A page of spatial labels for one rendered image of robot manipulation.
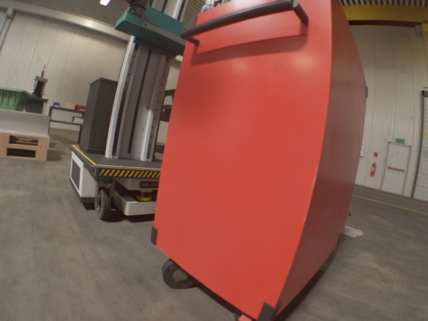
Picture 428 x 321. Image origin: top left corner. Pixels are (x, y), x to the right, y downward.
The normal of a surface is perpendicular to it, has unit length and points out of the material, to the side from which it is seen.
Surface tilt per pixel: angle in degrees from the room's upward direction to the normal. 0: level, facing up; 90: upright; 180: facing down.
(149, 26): 90
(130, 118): 90
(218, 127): 90
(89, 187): 90
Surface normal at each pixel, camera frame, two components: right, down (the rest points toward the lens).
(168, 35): 0.70, 0.18
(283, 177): -0.69, -0.07
